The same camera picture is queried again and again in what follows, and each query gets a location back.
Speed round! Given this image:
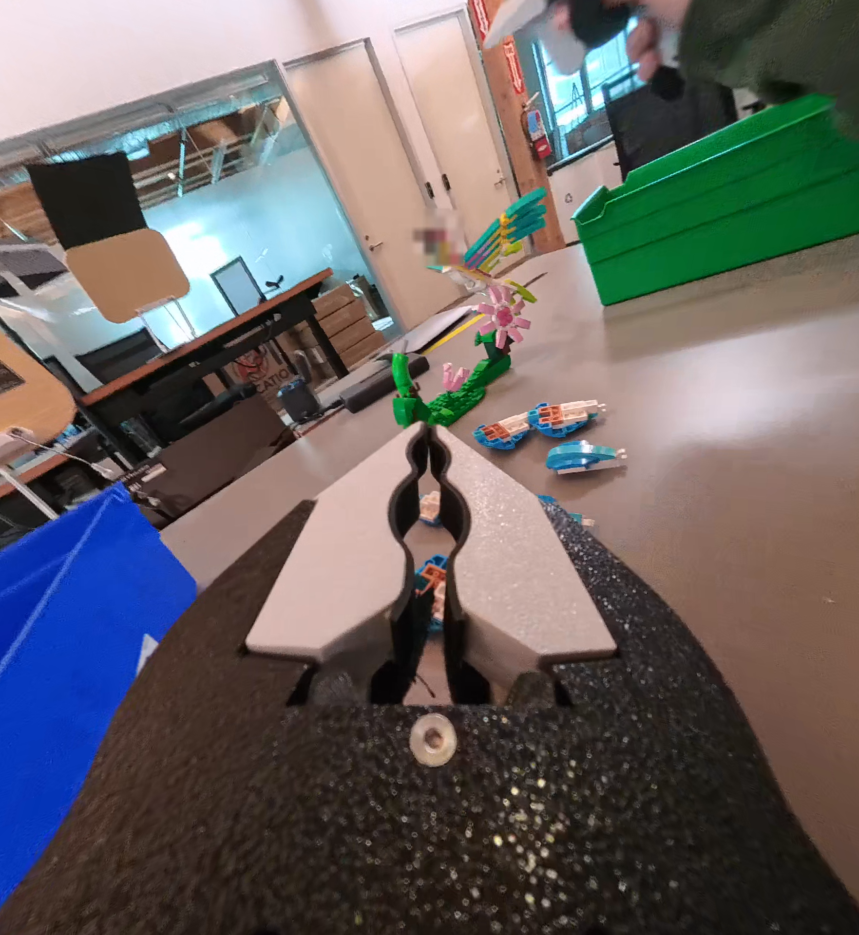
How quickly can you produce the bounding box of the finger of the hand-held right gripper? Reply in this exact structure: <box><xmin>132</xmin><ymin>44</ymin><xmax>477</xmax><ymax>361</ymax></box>
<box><xmin>484</xmin><ymin>0</ymin><xmax>551</xmax><ymax>49</ymax></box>
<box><xmin>546</xmin><ymin>22</ymin><xmax>586</xmax><ymax>73</ymax></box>

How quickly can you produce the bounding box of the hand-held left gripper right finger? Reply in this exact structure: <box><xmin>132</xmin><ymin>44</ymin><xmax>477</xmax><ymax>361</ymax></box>
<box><xmin>431</xmin><ymin>422</ymin><xmax>618</xmax><ymax>672</ymax></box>

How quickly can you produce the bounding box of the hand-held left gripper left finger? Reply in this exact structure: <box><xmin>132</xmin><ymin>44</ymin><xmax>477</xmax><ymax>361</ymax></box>
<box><xmin>245</xmin><ymin>421</ymin><xmax>432</xmax><ymax>666</ymax></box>

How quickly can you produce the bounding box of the person's right forearm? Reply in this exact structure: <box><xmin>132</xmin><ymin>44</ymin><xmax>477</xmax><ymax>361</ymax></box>
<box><xmin>674</xmin><ymin>0</ymin><xmax>859</xmax><ymax>147</ymax></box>

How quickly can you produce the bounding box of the blue orange lego wing piece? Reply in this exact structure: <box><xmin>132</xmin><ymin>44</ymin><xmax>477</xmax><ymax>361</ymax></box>
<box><xmin>472</xmin><ymin>411</ymin><xmax>534</xmax><ymax>451</ymax></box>
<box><xmin>528</xmin><ymin>399</ymin><xmax>610</xmax><ymax>438</ymax></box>
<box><xmin>413</xmin><ymin>555</ymin><xmax>450</xmax><ymax>631</ymax></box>

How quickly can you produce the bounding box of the lego bird and flower model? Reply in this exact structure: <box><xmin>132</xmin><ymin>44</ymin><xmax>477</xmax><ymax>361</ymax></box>
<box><xmin>391</xmin><ymin>187</ymin><xmax>549</xmax><ymax>430</ymax></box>

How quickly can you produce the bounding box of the person's right hand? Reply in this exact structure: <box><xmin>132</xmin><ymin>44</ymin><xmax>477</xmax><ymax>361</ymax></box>
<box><xmin>625</xmin><ymin>7</ymin><xmax>685</xmax><ymax>83</ymax></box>

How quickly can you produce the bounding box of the red fire extinguisher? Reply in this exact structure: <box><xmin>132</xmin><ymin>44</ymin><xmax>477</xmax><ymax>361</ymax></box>
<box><xmin>523</xmin><ymin>108</ymin><xmax>554</xmax><ymax>162</ymax></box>

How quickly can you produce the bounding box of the white door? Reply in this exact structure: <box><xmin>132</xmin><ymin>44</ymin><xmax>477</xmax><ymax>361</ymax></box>
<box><xmin>282</xmin><ymin>38</ymin><xmax>468</xmax><ymax>331</ymax></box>
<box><xmin>391</xmin><ymin>6</ymin><xmax>527</xmax><ymax>258</ymax></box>

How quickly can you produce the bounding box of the black office chair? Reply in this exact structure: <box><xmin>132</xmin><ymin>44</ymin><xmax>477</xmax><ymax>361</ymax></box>
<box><xmin>603</xmin><ymin>75</ymin><xmax>739</xmax><ymax>185</ymax></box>

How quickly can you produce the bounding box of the black pouch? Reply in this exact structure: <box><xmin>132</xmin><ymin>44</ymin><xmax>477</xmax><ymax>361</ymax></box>
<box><xmin>336</xmin><ymin>353</ymin><xmax>431</xmax><ymax>415</ymax></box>

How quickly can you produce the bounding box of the printed cardboard box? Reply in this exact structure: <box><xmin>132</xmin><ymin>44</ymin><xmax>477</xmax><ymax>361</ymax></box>
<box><xmin>226</xmin><ymin>342</ymin><xmax>293</xmax><ymax>401</ymax></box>

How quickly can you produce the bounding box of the stack of green plastic trays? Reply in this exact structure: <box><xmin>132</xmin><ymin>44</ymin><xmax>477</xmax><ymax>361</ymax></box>
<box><xmin>570</xmin><ymin>93</ymin><xmax>859</xmax><ymax>307</ymax></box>

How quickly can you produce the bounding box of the stack of cardboard boxes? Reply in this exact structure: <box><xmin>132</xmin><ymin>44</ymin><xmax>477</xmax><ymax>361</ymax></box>
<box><xmin>304</xmin><ymin>282</ymin><xmax>389</xmax><ymax>375</ymax></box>

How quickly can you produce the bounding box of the wooden desk with black legs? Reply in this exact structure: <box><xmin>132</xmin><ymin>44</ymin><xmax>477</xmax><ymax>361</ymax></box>
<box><xmin>77</xmin><ymin>267</ymin><xmax>351</xmax><ymax>447</ymax></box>

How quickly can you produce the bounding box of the blue plastic bin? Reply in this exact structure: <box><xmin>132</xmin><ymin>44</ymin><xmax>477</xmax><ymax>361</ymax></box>
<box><xmin>0</xmin><ymin>481</ymin><xmax>198</xmax><ymax>935</ymax></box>

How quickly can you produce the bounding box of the dark computer monitor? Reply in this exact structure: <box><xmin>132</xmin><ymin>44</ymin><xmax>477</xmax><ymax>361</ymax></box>
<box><xmin>209</xmin><ymin>256</ymin><xmax>267</xmax><ymax>309</ymax></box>

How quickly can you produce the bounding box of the glass office partition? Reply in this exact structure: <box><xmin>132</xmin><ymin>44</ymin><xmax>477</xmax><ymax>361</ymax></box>
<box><xmin>0</xmin><ymin>60</ymin><xmax>402</xmax><ymax>410</ymax></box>

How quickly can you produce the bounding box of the black and tan panel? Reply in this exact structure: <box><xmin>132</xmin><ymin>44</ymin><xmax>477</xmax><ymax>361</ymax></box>
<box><xmin>26</xmin><ymin>151</ymin><xmax>191</xmax><ymax>324</ymax></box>

